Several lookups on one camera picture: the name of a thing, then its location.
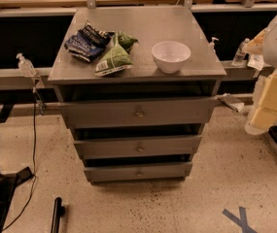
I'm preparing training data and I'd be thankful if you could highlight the green plush toy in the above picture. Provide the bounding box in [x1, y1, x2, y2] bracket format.
[113, 31, 138, 52]

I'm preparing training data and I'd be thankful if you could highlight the small pump bottle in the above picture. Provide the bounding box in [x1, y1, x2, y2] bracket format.
[209, 37, 219, 52]

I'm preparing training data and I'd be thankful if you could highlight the black bar on floor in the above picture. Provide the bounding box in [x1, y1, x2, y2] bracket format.
[51, 197, 65, 233]

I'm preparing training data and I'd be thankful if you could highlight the blue chip bag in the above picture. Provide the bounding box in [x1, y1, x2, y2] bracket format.
[64, 21, 115, 63]

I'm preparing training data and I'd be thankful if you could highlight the grey top drawer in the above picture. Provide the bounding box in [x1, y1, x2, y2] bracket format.
[60, 98, 217, 128]

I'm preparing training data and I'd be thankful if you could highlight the clear water bottle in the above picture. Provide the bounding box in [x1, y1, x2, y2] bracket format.
[232, 38, 250, 66]

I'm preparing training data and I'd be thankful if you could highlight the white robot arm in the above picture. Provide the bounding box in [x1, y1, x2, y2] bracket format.
[244, 16, 277, 135]

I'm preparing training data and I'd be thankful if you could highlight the white bowl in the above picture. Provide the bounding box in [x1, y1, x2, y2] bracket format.
[152, 41, 191, 74]

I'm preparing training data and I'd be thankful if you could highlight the folded cloth on rail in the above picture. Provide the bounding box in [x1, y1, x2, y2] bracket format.
[220, 93, 244, 113]

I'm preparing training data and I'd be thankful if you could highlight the black cable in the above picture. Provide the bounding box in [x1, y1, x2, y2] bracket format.
[1, 86, 39, 232]

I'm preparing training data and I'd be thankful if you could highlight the white wipes packet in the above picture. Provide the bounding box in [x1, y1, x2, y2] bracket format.
[247, 54, 264, 71]

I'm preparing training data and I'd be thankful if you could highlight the hand sanitizer pump bottle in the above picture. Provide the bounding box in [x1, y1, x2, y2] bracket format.
[17, 53, 36, 78]

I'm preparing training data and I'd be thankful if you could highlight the grey drawer cabinet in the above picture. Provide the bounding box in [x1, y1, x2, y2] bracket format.
[47, 5, 227, 184]

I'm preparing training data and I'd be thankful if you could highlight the grey bottom drawer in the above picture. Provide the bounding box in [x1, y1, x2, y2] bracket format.
[85, 162, 192, 183]

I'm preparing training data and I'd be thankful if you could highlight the grey middle drawer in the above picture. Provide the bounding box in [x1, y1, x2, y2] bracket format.
[74, 136, 201, 159]

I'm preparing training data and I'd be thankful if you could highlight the green chip bag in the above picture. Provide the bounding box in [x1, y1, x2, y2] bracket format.
[95, 41, 133, 77]

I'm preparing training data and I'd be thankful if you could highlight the grey drawer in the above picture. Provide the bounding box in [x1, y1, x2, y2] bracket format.
[85, 162, 192, 183]
[60, 98, 217, 128]
[74, 136, 201, 159]

